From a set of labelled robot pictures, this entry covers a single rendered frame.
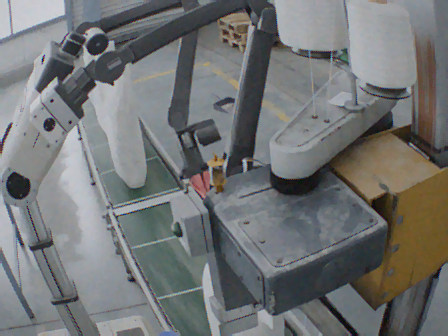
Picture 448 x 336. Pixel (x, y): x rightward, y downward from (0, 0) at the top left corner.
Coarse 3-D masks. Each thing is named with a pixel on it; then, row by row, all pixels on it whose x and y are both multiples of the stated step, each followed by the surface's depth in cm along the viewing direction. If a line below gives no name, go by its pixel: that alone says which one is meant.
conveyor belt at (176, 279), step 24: (120, 216) 271; (144, 216) 269; (168, 216) 268; (144, 240) 250; (168, 240) 249; (144, 264) 233; (168, 264) 232; (192, 264) 231; (168, 288) 216; (192, 288) 215; (168, 312) 201; (192, 312) 200
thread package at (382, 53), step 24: (360, 0) 79; (384, 0) 79; (360, 24) 77; (384, 24) 75; (408, 24) 76; (360, 48) 80; (384, 48) 77; (408, 48) 77; (360, 72) 83; (384, 72) 79; (408, 72) 79
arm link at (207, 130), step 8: (176, 112) 158; (176, 120) 158; (208, 120) 160; (176, 128) 158; (184, 128) 158; (192, 128) 163; (200, 128) 160; (208, 128) 160; (216, 128) 159; (200, 136) 159; (208, 136) 159; (216, 136) 160; (208, 144) 161
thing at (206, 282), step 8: (208, 272) 157; (208, 280) 155; (208, 288) 156; (208, 296) 157; (208, 304) 164; (208, 312) 167; (264, 312) 130; (216, 320) 155; (264, 320) 132; (272, 320) 125; (280, 320) 137; (216, 328) 158; (256, 328) 134; (264, 328) 134; (272, 328) 127; (280, 328) 137
